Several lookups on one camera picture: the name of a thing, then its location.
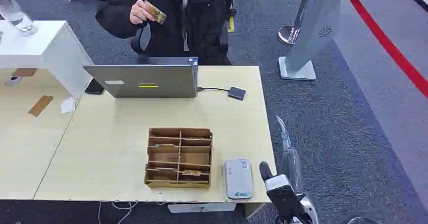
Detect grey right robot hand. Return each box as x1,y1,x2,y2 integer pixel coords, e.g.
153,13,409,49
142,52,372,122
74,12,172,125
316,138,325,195
276,115,305,197

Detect person's right hand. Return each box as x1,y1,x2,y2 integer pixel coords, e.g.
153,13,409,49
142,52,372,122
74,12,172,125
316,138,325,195
129,0,156,26

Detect grey card reader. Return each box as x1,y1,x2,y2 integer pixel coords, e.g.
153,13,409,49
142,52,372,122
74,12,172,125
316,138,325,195
224,159,254,200

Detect person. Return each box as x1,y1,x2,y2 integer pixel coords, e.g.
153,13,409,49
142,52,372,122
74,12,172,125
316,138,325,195
95,0,232,66

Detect grey laptop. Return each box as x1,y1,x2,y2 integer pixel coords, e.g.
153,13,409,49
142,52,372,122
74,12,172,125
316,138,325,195
82,57,199,99

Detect black phone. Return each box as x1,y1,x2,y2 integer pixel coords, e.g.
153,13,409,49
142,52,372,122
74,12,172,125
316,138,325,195
85,79,105,95

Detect round metal base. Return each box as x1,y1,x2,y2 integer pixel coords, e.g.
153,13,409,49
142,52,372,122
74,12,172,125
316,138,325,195
347,216,383,224

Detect black adapter box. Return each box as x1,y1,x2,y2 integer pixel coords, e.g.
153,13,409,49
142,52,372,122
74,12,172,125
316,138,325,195
228,86,246,101

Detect white cabinet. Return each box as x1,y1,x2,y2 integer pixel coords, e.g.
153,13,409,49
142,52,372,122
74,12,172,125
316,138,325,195
0,20,93,99

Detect clear water bottle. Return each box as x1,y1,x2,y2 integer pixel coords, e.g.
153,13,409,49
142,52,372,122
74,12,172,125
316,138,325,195
0,0,38,37

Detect wide brown wooden plate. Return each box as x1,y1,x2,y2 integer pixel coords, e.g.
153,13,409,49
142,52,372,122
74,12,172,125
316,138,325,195
12,68,38,77

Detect wooden card box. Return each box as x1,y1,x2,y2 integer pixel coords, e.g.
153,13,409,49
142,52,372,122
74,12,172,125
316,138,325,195
144,127,213,189

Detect narrow brown wooden plate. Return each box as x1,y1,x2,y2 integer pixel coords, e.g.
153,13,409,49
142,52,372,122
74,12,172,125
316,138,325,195
28,95,54,117

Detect grey kiosk stand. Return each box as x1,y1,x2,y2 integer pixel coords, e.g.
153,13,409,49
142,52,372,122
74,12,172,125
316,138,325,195
278,0,343,81

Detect red floor tape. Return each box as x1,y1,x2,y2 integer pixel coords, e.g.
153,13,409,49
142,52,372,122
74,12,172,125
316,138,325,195
341,0,428,99

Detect black adapter cable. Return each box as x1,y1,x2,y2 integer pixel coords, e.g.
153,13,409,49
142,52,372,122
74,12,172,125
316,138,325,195
196,87,231,93

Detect chrome stanchion post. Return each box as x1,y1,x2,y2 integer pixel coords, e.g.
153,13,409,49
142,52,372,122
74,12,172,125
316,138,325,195
277,0,316,46

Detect white cable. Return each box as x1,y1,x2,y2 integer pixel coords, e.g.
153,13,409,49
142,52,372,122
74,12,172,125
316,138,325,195
97,201,138,224

